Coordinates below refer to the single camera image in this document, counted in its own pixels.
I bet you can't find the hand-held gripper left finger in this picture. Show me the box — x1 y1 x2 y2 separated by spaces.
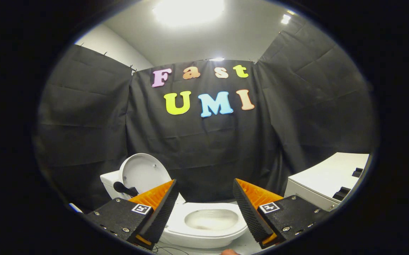
84 179 179 250

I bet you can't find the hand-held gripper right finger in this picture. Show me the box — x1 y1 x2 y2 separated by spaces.
233 178 329 249

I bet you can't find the white toilet lid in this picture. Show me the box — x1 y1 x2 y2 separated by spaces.
119 153 172 197

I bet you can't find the white toilet bowl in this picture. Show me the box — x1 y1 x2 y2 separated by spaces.
155 209 242 249

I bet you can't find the white toilet tank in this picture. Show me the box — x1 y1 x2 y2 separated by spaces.
100 170 129 201

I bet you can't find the black backdrop cloth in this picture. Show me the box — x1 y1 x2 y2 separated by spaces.
33 16 380 213

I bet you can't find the white drawer cabinet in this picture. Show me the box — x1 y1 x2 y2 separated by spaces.
284 152 370 212

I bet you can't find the large ceiling light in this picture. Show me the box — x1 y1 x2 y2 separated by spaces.
152 0 226 28

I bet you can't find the black handle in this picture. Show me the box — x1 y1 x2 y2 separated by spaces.
113 181 139 197

